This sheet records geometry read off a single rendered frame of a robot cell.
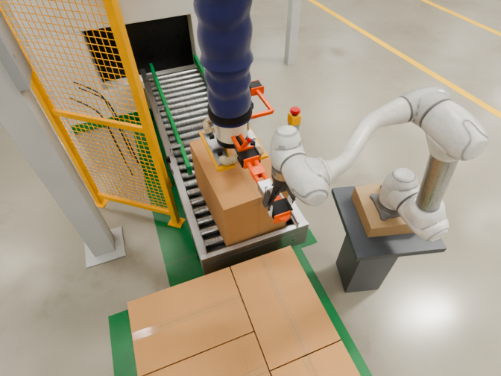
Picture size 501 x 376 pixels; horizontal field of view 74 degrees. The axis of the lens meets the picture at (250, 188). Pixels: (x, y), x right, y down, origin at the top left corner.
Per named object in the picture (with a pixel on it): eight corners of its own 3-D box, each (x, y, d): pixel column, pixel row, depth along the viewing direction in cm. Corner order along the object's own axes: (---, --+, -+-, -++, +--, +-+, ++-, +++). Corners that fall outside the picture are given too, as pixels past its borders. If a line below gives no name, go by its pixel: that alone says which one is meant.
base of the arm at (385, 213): (396, 184, 197) (398, 178, 193) (414, 215, 183) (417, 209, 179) (366, 189, 196) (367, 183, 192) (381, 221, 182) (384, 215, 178)
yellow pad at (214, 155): (199, 133, 195) (197, 127, 191) (215, 129, 197) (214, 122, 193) (217, 172, 174) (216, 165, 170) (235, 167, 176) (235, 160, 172)
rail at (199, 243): (143, 86, 354) (139, 69, 340) (148, 85, 355) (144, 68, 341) (203, 272, 211) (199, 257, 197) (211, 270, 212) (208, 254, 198)
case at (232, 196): (197, 184, 241) (188, 142, 211) (247, 167, 252) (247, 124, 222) (228, 250, 205) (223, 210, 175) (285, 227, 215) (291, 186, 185)
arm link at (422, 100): (398, 86, 122) (423, 108, 114) (440, 72, 125) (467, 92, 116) (390, 115, 132) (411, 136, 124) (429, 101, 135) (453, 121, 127)
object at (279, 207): (266, 209, 144) (266, 201, 141) (281, 204, 146) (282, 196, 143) (273, 224, 139) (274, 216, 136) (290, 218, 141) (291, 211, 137)
